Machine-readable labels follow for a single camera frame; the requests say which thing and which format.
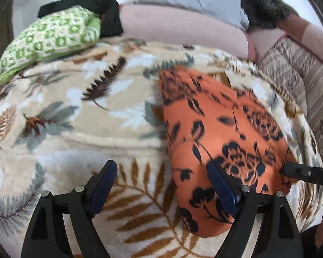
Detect dark furry blanket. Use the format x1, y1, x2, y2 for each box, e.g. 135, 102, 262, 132
241, 0, 299, 30

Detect beige leaf pattern blanket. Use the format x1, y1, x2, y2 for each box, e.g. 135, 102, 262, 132
0, 38, 323, 257

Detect orange black floral garment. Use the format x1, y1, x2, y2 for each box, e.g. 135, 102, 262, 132
158, 67, 294, 238

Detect pink bolster pillow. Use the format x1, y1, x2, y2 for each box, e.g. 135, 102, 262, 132
119, 4, 256, 61

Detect green white patterned cloth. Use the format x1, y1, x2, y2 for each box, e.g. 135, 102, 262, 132
0, 5, 101, 86

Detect striped brown quilt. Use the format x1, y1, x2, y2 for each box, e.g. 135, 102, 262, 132
259, 37, 323, 160

